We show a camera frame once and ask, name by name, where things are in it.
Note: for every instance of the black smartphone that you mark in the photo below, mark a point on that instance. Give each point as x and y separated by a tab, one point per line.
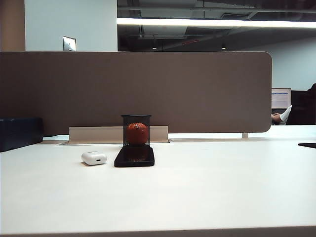
134	159

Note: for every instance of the orange tangerine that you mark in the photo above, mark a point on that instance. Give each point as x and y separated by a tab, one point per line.
137	133

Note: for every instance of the black flat mat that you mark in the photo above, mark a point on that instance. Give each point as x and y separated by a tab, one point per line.
307	145

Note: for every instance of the dark blue box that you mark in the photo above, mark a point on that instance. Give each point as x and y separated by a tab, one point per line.
19	133

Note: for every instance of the seated person in dark clothing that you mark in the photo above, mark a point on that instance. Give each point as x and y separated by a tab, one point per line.
303	108

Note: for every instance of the black mesh pen holder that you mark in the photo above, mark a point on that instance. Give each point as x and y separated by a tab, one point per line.
136	118

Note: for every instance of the long ceiling light strip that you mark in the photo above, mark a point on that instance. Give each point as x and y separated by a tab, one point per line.
209	22

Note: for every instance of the computer monitor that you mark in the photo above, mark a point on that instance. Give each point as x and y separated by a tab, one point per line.
281	98

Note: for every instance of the small pendant ceiling lamp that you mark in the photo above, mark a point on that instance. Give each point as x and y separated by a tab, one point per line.
223	46

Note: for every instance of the metal wall plate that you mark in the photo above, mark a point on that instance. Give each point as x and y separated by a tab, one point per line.
69	44

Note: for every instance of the brown desk partition panel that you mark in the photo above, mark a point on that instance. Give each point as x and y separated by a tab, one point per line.
197	93

